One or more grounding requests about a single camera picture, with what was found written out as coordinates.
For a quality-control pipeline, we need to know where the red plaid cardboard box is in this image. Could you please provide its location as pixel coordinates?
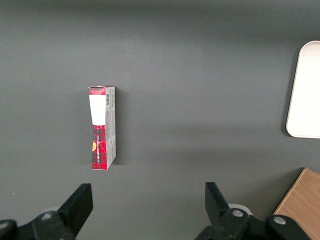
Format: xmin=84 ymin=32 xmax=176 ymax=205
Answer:
xmin=87 ymin=84 xmax=117 ymax=172

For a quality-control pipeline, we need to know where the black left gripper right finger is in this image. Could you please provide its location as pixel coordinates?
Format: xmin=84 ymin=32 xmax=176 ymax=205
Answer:
xmin=193 ymin=182 xmax=268 ymax=240

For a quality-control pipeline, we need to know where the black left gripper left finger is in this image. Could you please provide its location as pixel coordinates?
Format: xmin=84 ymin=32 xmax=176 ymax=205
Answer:
xmin=17 ymin=183 xmax=94 ymax=240

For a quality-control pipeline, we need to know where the wooden drawer cabinet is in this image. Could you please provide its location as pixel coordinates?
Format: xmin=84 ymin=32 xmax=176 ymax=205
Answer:
xmin=272 ymin=167 xmax=320 ymax=240

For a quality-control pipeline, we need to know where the white rectangular tray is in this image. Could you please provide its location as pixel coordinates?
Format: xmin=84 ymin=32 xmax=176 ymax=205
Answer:
xmin=285 ymin=40 xmax=320 ymax=139

